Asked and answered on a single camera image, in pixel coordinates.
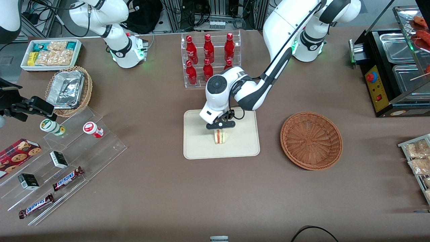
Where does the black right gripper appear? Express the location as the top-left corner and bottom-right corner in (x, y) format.
(0, 79), (58, 122)

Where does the beige plastic tray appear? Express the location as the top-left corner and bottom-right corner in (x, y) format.
(183, 107), (261, 160)

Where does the aluminium foil tray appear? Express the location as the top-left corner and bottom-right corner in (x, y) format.
(46, 70), (85, 110)

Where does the light oval wicker basket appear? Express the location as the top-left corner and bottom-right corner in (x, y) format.
(45, 66), (93, 118)

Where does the brown round wicker basket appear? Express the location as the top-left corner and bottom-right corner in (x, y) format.
(280, 112), (343, 170)

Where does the green lid white cup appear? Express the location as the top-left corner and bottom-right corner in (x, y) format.
(40, 119), (66, 136)

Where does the red lid white cup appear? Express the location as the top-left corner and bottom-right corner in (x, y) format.
(83, 122), (104, 139)

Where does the small black box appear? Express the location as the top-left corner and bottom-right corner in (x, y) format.
(49, 151), (69, 169)
(17, 173), (40, 191)

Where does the clear acrylic bottle rack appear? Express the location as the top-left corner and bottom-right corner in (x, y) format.
(181, 30), (242, 89)

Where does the white rectangular snack bin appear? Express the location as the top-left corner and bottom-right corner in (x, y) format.
(20, 39), (82, 72)

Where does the red cookie box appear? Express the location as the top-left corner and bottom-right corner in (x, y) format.
(0, 138), (42, 179)

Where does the large clear cracker bag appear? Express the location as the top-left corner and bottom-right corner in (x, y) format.
(35, 49), (73, 66)

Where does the clear acrylic stepped display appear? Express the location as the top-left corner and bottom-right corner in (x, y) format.
(0, 107), (128, 226)

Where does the small clear cracker bag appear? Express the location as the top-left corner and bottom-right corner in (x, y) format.
(47, 41), (68, 52)

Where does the snickers chocolate bar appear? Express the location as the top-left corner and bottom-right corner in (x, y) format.
(18, 194), (55, 219)
(52, 166), (85, 192)

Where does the black fabric bag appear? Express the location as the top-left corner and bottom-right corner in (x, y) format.
(122, 0), (164, 34)

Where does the black food warmer machine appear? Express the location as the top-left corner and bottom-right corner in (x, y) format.
(349, 5), (430, 118)

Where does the steel warmer pan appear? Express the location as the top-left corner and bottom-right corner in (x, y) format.
(379, 32), (416, 64)
(392, 64), (430, 98)

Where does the red sausage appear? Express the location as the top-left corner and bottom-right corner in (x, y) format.
(415, 30), (430, 51)
(412, 15), (430, 29)

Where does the black table cable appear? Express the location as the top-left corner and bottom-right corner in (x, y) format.
(290, 226), (340, 242)

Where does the grey wire snack tray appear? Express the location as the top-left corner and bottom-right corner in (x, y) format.
(398, 133), (430, 206)

